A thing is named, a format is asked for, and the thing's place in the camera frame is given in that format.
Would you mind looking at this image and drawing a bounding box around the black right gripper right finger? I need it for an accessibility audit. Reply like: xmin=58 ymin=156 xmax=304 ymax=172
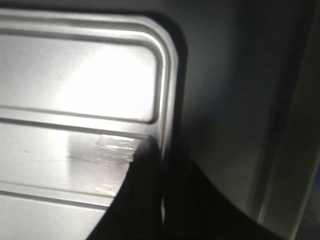
xmin=163 ymin=160 xmax=280 ymax=240

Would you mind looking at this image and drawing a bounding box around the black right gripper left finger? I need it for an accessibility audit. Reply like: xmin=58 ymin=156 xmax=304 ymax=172
xmin=87 ymin=143 xmax=162 ymax=240

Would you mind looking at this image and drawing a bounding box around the silver metal tray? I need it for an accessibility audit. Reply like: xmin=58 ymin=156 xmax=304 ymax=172
xmin=0 ymin=8 xmax=178 ymax=240

